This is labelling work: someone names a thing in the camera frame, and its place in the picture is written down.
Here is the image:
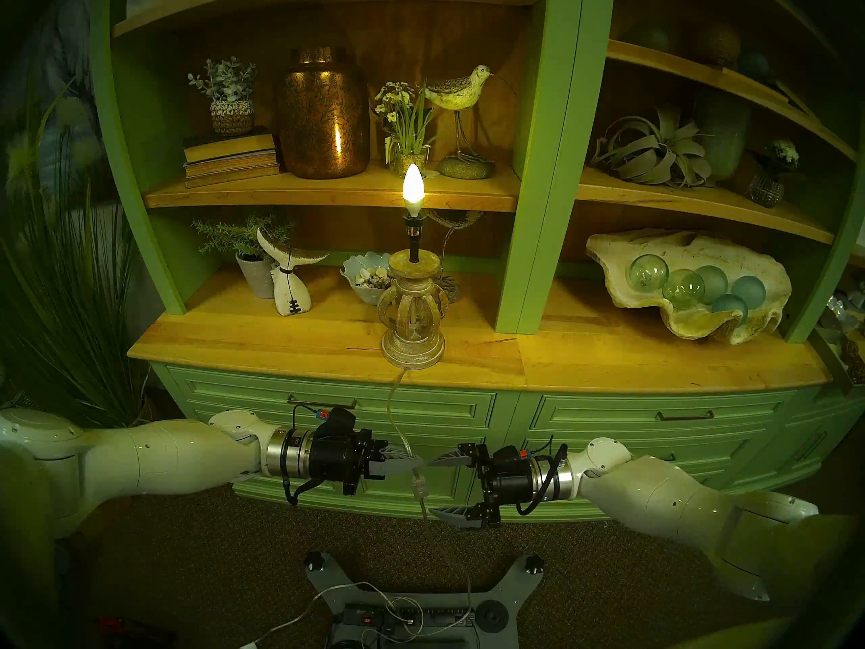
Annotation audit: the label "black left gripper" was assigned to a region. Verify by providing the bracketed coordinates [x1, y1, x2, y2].
[312, 417, 424, 497]

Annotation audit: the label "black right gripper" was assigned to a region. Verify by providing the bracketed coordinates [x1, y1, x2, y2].
[426, 441, 535, 529]

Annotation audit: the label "clear lamp cable with switch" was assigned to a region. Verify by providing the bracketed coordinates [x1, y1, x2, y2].
[385, 367, 474, 638]

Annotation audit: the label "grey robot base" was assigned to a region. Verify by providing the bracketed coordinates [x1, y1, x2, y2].
[303, 552, 545, 649]

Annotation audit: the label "green cabinet with wooden shelves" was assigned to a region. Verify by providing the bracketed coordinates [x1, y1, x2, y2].
[91, 0, 865, 523]

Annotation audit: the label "carved wooden table lamp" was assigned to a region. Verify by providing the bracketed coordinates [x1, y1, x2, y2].
[377, 212, 450, 371]

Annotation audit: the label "black power strip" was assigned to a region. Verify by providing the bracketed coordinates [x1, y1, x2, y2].
[341, 604, 474, 631]

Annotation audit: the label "bowl of shells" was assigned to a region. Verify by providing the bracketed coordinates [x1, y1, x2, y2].
[340, 252, 396, 307]

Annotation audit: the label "white whale tail figurine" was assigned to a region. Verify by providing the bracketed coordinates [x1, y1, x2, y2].
[257, 227, 329, 317]

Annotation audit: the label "green plant in grey pot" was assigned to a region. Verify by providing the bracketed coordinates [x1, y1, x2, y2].
[191, 215, 295, 300]

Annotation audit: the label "candle shaped light bulb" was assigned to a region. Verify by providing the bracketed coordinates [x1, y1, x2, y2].
[402, 162, 426, 217]

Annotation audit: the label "giant clam shell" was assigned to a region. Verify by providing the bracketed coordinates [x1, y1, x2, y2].
[586, 229, 793, 345]

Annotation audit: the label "clear green glass ball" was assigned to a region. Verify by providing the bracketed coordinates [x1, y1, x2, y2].
[626, 254, 670, 293]

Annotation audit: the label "yellow green glass ball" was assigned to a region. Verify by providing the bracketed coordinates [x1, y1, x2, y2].
[662, 269, 706, 310]

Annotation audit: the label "old hardcover book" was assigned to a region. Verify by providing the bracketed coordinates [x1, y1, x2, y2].
[184, 152, 281, 177]
[184, 166, 283, 189]
[184, 134, 278, 164]

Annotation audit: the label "teal glass ball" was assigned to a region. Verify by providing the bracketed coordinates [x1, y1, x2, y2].
[695, 265, 729, 304]

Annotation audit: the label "flowers in glass vase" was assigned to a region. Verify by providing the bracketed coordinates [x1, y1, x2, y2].
[374, 81, 437, 178]

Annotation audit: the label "large blue glass ball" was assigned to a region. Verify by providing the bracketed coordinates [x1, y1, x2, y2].
[730, 274, 768, 310]

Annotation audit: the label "hammered copper vase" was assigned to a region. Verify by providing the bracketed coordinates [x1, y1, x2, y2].
[279, 46, 370, 180]

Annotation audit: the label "tall ornamental grass plant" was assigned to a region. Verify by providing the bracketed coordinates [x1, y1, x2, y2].
[0, 80, 170, 429]

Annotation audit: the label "shorebird figurine on stone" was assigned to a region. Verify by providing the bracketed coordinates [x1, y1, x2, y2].
[422, 64, 514, 181]

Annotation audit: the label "plant in woven basket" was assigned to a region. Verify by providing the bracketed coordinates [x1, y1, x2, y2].
[188, 58, 258, 138]

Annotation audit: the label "grey air plant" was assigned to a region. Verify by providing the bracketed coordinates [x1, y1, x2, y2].
[591, 107, 714, 189]

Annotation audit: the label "small plant in glass pot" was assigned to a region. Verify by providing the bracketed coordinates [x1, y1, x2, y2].
[747, 139, 800, 209]

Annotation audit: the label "pale green ceramic vase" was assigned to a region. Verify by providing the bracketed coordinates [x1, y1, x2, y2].
[696, 93, 752, 182]

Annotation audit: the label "dark green decor ball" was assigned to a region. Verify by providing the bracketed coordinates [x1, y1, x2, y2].
[628, 24, 671, 53]

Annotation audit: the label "brown woven decor ball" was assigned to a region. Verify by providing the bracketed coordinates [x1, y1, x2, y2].
[696, 24, 742, 68]

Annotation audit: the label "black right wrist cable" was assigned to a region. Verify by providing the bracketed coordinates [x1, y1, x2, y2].
[517, 435, 570, 517]

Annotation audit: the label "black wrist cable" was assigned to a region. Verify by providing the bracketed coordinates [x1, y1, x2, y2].
[517, 435, 570, 517]
[282, 403, 339, 506]

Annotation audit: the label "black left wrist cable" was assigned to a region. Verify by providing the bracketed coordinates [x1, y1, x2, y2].
[282, 403, 339, 506]

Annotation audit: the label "white power cord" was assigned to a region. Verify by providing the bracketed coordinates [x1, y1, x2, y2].
[240, 580, 433, 649]

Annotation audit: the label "blue wall painting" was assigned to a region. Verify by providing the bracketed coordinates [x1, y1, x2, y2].
[14, 0, 109, 202]

